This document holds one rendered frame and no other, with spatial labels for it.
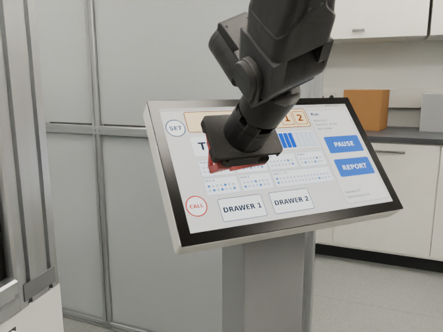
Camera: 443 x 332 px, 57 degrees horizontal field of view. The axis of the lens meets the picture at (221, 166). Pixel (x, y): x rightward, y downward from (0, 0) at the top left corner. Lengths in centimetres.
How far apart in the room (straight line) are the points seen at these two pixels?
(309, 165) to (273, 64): 54
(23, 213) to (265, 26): 38
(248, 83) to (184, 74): 134
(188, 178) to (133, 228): 126
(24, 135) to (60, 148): 159
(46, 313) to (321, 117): 70
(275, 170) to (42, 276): 47
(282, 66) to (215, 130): 18
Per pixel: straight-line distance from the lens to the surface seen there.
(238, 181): 79
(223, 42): 50
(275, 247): 93
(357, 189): 93
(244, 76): 40
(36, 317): 64
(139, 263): 205
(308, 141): 93
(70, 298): 242
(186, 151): 79
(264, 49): 38
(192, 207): 74
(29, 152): 58
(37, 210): 60
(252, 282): 94
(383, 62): 353
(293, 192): 84
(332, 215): 86
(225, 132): 53
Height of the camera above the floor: 123
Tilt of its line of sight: 11 degrees down
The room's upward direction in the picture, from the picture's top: straight up
